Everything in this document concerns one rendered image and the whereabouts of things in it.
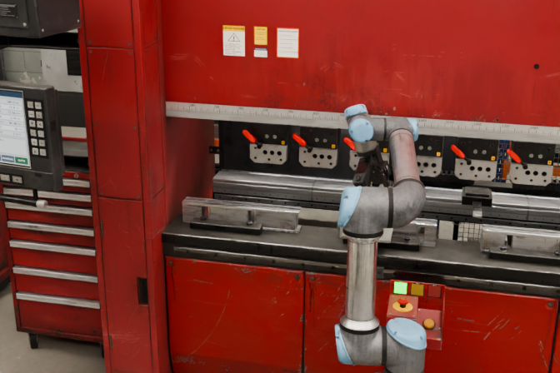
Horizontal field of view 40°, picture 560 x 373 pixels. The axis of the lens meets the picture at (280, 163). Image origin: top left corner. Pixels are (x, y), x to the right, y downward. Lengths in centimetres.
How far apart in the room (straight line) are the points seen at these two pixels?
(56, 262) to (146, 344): 71
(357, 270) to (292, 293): 98
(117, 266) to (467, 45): 162
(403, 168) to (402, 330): 47
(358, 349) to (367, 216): 40
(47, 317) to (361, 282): 214
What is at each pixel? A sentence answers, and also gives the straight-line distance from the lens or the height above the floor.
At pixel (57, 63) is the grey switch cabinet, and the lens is 773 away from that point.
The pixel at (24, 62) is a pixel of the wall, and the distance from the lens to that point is 831.
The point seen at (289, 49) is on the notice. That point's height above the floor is 164.
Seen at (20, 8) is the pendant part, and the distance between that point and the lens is 262.
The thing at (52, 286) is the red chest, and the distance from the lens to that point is 392.
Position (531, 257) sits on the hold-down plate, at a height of 90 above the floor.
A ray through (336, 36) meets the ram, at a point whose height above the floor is 170.
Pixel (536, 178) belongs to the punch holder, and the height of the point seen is 120.
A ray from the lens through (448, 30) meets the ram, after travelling 287.
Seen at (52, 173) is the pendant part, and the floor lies 131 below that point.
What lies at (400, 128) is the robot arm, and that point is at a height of 150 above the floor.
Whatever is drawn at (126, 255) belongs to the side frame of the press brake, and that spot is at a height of 81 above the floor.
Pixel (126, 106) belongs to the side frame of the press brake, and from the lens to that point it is 297.
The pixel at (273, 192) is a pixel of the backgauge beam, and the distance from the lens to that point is 341.
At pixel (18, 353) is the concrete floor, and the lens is 421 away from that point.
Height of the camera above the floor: 221
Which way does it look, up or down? 20 degrees down
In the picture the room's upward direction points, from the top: straight up
